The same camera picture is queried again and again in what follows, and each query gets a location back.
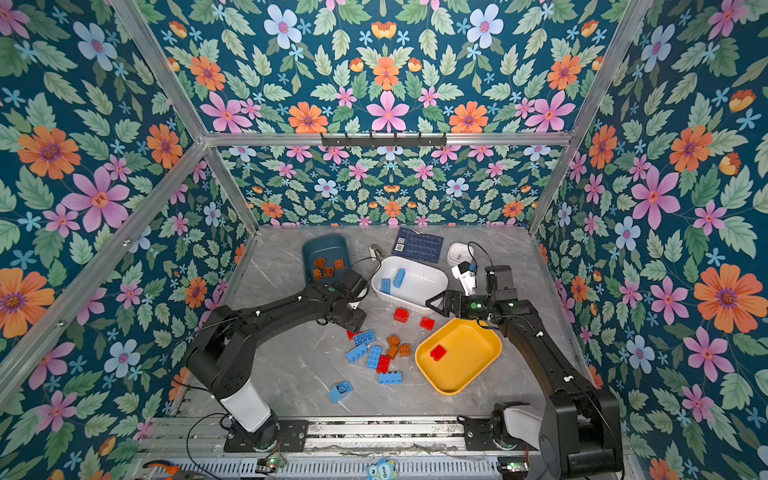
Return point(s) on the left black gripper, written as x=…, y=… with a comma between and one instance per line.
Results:
x=357, y=323

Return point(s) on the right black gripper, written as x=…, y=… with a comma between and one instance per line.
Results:
x=449, y=300

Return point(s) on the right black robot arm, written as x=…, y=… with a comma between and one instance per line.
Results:
x=578, y=434

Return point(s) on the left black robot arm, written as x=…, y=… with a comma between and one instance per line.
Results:
x=222, y=353

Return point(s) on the white rectangular bin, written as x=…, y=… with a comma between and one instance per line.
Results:
x=421, y=283

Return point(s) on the white round timer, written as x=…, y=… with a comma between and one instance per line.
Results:
x=460, y=252

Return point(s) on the yellow square tray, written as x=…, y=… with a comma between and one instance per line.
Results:
x=471, y=349

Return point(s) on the teal rectangular bin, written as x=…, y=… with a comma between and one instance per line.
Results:
x=330, y=247

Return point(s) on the small beige metal clip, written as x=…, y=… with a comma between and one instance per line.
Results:
x=376, y=252

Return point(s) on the dark blue printed card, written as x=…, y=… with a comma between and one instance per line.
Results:
x=418, y=246

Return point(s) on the light blue toy figure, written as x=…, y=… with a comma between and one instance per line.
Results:
x=382, y=470

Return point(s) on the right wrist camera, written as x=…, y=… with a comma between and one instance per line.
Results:
x=465, y=273

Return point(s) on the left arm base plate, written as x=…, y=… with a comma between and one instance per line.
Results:
x=276, y=434

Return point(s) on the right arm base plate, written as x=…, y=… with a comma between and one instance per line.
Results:
x=479, y=435

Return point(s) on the black wall hook rail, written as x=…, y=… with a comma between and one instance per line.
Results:
x=371, y=140

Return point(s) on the orange handled pliers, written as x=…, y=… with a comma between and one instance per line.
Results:
x=165, y=468

